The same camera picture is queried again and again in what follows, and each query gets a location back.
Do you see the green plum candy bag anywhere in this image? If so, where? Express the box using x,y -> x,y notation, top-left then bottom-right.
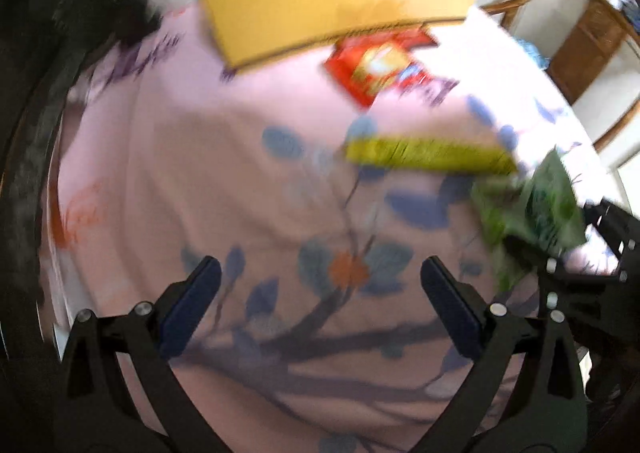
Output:
471,150 -> 587,291

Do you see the yellow green snack bar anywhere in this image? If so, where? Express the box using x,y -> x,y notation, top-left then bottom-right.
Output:
344,137 -> 518,176

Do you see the red yellow snack packet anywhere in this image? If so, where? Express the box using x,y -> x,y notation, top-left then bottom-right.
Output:
323,28 -> 438,109

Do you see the light blue cloth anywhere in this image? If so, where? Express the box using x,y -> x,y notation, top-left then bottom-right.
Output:
515,37 -> 549,70

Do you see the wooden side cabinet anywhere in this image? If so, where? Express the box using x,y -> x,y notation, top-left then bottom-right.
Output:
547,0 -> 639,106

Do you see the pink floral tablecloth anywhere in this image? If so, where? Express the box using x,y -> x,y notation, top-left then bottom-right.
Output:
43,6 -> 610,452

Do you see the dark carved wooden furniture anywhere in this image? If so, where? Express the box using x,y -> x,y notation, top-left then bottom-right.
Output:
1,0 -> 160,346

